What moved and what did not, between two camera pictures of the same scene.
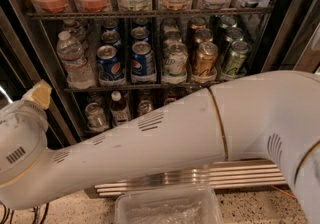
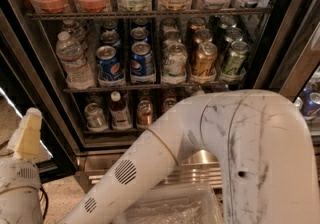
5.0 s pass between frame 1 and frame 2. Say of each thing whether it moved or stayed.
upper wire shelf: stayed
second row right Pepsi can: stayed
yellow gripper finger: moved
